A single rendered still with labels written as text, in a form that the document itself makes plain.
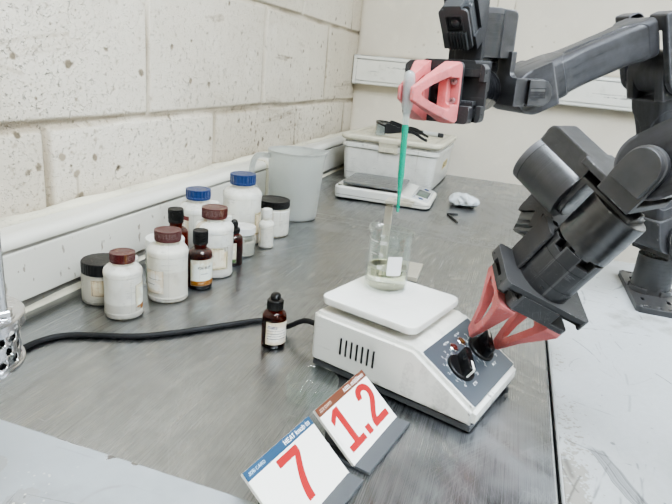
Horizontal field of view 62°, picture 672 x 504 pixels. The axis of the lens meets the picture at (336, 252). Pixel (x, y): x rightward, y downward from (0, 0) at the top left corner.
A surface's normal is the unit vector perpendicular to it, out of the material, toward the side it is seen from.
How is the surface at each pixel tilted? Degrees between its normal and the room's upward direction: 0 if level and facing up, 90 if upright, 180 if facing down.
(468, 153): 90
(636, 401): 0
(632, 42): 90
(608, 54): 87
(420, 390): 90
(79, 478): 0
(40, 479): 0
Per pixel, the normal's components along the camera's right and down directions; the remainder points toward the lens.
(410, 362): -0.57, 0.21
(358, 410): 0.62, -0.58
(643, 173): -0.78, 0.13
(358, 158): -0.33, 0.32
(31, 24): 0.95, 0.18
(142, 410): 0.09, -0.95
